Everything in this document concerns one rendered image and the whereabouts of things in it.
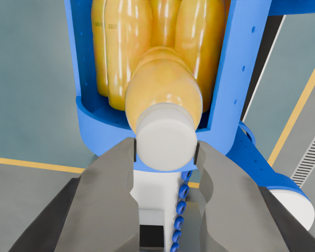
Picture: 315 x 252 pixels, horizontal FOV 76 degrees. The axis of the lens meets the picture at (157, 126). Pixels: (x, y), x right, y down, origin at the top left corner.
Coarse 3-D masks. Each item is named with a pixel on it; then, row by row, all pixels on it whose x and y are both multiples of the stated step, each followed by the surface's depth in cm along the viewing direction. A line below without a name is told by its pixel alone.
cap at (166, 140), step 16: (160, 112) 12; (176, 112) 13; (144, 128) 12; (160, 128) 12; (176, 128) 12; (192, 128) 12; (144, 144) 12; (160, 144) 12; (176, 144) 12; (192, 144) 12; (144, 160) 13; (160, 160) 13; (176, 160) 13
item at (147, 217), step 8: (144, 216) 71; (152, 216) 71; (160, 216) 71; (144, 224) 68; (152, 224) 68; (160, 224) 68; (144, 232) 64; (152, 232) 64; (160, 232) 64; (144, 240) 61; (152, 240) 62; (160, 240) 62; (144, 248) 60; (152, 248) 60; (160, 248) 60
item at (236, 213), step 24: (216, 168) 10; (240, 168) 10; (216, 192) 9; (240, 192) 9; (216, 216) 8; (240, 216) 8; (264, 216) 8; (216, 240) 7; (240, 240) 7; (264, 240) 7
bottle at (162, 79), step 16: (160, 48) 25; (144, 64) 19; (160, 64) 17; (176, 64) 18; (144, 80) 15; (160, 80) 15; (176, 80) 15; (192, 80) 16; (128, 96) 16; (144, 96) 14; (160, 96) 14; (176, 96) 14; (192, 96) 15; (128, 112) 16; (144, 112) 14; (192, 112) 15
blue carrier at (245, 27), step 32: (64, 0) 28; (256, 0) 21; (256, 32) 23; (224, 64) 22; (96, 96) 41; (224, 96) 24; (96, 128) 27; (128, 128) 25; (224, 128) 27; (192, 160) 27
